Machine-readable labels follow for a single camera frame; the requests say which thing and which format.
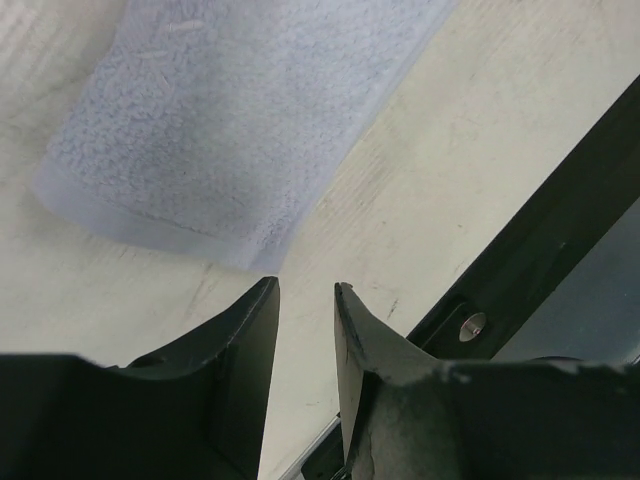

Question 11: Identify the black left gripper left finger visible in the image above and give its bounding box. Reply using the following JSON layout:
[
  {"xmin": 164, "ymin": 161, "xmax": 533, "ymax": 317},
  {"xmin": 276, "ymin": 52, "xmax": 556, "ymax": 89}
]
[{"xmin": 1, "ymin": 277, "xmax": 280, "ymax": 479}]

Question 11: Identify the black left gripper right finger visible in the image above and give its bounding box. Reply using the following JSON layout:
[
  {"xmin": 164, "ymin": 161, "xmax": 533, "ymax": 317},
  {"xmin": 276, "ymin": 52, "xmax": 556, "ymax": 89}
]
[{"xmin": 334, "ymin": 283, "xmax": 639, "ymax": 479}]

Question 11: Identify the light blue towel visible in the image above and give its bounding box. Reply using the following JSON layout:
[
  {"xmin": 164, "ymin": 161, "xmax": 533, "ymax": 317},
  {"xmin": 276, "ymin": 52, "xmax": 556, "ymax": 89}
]
[{"xmin": 33, "ymin": 1, "xmax": 454, "ymax": 274}]

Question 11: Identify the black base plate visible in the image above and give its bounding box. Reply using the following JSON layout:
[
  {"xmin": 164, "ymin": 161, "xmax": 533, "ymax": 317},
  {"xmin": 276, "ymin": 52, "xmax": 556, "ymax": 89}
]
[{"xmin": 301, "ymin": 84, "xmax": 639, "ymax": 479}]

